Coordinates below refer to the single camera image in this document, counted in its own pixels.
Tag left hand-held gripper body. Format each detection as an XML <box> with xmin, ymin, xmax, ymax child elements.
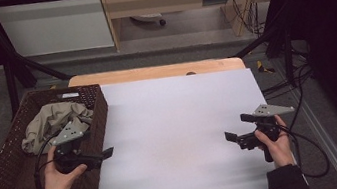
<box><xmin>48</xmin><ymin>116</ymin><xmax>107</xmax><ymax>177</ymax></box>

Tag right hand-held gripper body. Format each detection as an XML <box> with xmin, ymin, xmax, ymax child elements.
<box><xmin>231</xmin><ymin>99</ymin><xmax>303</xmax><ymax>168</ymax></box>

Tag beige garment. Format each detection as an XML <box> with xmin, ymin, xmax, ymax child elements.
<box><xmin>15</xmin><ymin>97</ymin><xmax>99</xmax><ymax>158</ymax></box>

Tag brown wicker basket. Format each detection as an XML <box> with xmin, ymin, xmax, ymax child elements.
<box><xmin>0</xmin><ymin>80</ymin><xmax>121</xmax><ymax>189</ymax></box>

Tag person's right hand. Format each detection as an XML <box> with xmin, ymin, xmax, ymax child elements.
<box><xmin>252</xmin><ymin>112</ymin><xmax>296</xmax><ymax>172</ymax></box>

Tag person's left hand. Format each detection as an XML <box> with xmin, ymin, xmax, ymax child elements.
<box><xmin>34</xmin><ymin>141</ymin><xmax>92</xmax><ymax>189</ymax></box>

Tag yellow and black tool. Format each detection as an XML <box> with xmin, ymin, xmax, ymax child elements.
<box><xmin>254</xmin><ymin>57</ymin><xmax>276</xmax><ymax>76</ymax></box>

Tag white table sheet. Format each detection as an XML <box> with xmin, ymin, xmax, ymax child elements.
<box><xmin>69</xmin><ymin>60</ymin><xmax>282</xmax><ymax>189</ymax></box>

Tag black slanted metal stand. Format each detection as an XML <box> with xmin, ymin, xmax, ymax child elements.
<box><xmin>0</xmin><ymin>0</ymin><xmax>77</xmax><ymax>118</ymax></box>
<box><xmin>229</xmin><ymin>20</ymin><xmax>302</xmax><ymax>96</ymax></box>

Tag white cabinet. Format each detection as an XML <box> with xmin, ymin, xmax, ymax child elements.
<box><xmin>0</xmin><ymin>0</ymin><xmax>116</xmax><ymax>64</ymax></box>

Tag office chair base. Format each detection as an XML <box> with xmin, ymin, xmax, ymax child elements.
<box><xmin>130</xmin><ymin>10</ymin><xmax>168</xmax><ymax>32</ymax></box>

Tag black floor cables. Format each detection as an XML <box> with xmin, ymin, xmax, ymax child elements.
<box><xmin>256</xmin><ymin>46</ymin><xmax>318</xmax><ymax>103</ymax></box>

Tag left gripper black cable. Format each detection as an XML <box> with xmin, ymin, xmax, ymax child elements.
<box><xmin>27</xmin><ymin>132</ymin><xmax>71</xmax><ymax>189</ymax></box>

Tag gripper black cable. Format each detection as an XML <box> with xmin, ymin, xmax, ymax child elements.
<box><xmin>276</xmin><ymin>117</ymin><xmax>333</xmax><ymax>183</ymax></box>
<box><xmin>27</xmin><ymin>132</ymin><xmax>71</xmax><ymax>189</ymax></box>

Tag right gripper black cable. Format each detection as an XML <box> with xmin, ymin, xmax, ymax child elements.
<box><xmin>276</xmin><ymin>117</ymin><xmax>333</xmax><ymax>183</ymax></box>

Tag hanging cable bundle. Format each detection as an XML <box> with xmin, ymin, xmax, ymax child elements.
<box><xmin>228</xmin><ymin>0</ymin><xmax>271</xmax><ymax>41</ymax></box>

